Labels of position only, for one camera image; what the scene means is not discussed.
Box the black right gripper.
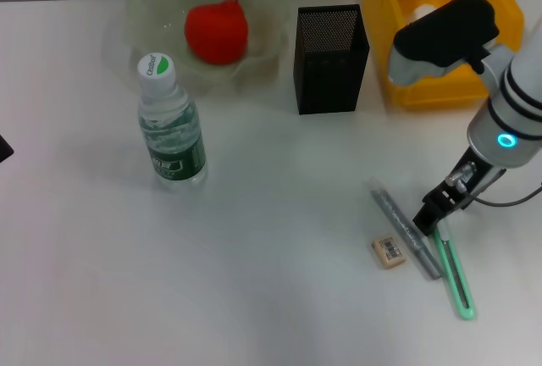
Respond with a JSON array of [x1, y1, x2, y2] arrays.
[[412, 144, 508, 236]]

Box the grey pen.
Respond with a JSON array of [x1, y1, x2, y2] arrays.
[[367, 176, 444, 280]]

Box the beige eraser with barcode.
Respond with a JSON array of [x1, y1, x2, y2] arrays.
[[370, 233, 408, 271]]

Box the green utility knife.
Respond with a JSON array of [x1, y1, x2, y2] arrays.
[[430, 216, 478, 322]]

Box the clear green-label water bottle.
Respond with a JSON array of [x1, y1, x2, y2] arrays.
[[135, 52, 210, 192]]

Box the white paper ball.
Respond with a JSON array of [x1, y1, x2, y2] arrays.
[[412, 0, 438, 20]]

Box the black mesh pen holder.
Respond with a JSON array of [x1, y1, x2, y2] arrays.
[[292, 3, 371, 116]]

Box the pale green glass fruit bowl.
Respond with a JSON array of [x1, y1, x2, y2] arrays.
[[122, 0, 290, 97]]

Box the yellow plastic storage bin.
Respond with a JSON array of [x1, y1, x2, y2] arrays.
[[362, 0, 525, 112]]

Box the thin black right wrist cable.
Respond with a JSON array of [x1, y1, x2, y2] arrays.
[[467, 169, 542, 208]]

